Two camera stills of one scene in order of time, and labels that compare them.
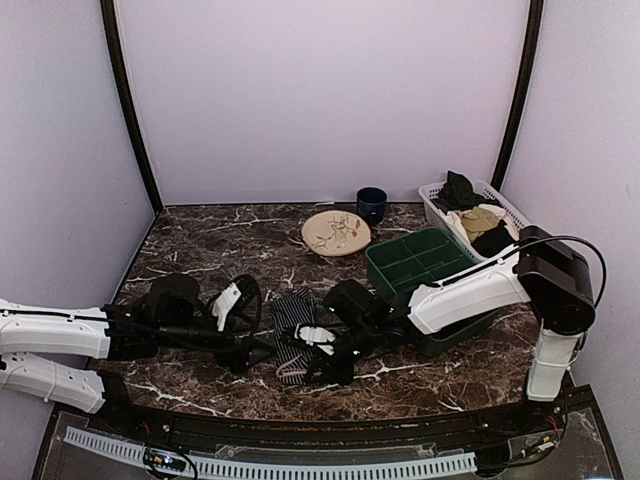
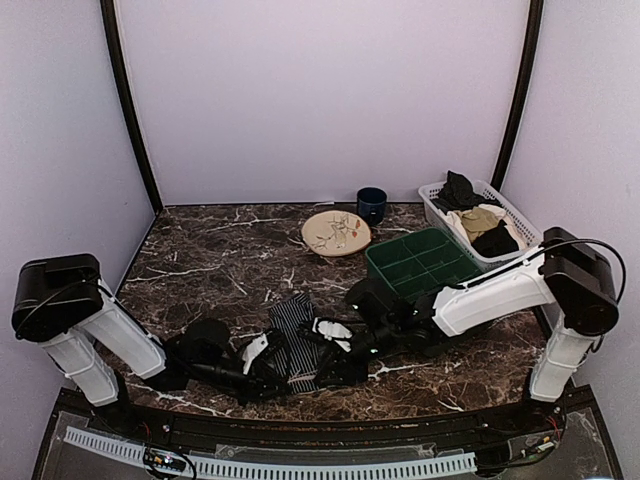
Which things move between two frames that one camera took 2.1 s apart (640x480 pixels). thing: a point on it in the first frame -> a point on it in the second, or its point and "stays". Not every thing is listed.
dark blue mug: (370, 205) stays
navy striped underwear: (289, 310) stays
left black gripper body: (223, 352) -> (254, 381)
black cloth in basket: (493, 240) stays
